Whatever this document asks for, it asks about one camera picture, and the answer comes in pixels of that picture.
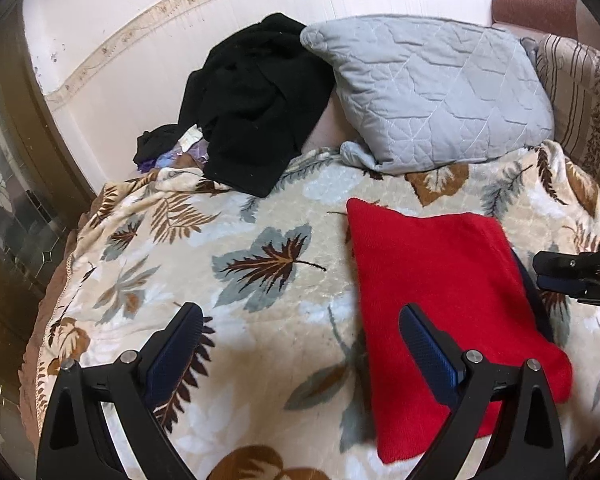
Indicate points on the brown ruffled bed sheet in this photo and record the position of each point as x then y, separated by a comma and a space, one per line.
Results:
27, 373

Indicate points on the grey quilted pillow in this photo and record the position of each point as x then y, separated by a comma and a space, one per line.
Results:
423, 93

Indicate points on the white paper tag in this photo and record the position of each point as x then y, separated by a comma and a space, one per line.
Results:
191, 136

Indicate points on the purple patterned cloth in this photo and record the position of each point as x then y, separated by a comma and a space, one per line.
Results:
195, 156

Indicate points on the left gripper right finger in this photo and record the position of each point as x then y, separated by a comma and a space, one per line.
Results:
527, 440

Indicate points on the brown padded headboard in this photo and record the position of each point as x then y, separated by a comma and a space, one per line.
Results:
568, 18

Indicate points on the leaf pattern fleece blanket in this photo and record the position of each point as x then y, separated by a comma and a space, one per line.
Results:
277, 385

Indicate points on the wooden stained glass door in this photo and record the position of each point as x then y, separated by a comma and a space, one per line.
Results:
42, 194

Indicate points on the red and blue knit sweater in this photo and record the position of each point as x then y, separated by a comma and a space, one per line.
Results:
461, 271

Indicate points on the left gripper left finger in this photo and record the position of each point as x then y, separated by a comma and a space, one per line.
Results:
76, 442

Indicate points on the striped beige bolster cushion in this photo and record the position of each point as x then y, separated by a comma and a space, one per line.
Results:
570, 75

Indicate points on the black garment pile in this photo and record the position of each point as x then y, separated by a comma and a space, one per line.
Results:
256, 100

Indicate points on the small black cloth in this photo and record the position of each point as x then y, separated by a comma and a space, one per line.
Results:
150, 145

